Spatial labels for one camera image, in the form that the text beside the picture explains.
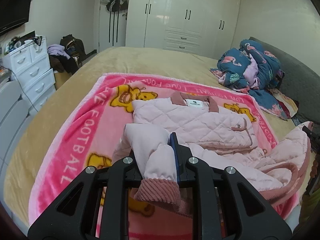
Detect pink quilted jacket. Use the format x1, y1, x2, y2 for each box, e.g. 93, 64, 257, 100
112, 92, 310, 216

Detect dark clothes pile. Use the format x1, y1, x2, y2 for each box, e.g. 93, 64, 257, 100
49, 34, 86, 74

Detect pink cartoon fleece blanket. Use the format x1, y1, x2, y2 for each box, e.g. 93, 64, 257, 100
28, 73, 301, 240

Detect tan bed cover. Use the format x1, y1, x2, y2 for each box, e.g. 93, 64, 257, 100
4, 47, 311, 225

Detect yellow red folded blanket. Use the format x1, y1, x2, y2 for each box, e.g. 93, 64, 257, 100
270, 88, 298, 119

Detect grey white cabinet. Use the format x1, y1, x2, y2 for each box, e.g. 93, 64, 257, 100
0, 80, 33, 168

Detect blue flamingo print duvet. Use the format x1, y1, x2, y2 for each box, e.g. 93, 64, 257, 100
210, 39, 290, 120

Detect white drawer chest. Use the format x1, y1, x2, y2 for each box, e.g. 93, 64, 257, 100
2, 36, 56, 115

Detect lilac garment on pile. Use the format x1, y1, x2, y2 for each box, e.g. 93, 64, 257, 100
47, 44, 71, 59

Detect white wardrobe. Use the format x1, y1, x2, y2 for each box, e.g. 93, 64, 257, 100
125, 0, 241, 60

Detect hanging bags on door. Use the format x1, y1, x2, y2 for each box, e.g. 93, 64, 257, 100
100, 0, 129, 12

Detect black television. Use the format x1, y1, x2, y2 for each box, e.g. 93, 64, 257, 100
1, 0, 31, 36

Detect white door with stripes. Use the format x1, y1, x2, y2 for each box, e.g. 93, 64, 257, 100
94, 0, 127, 52

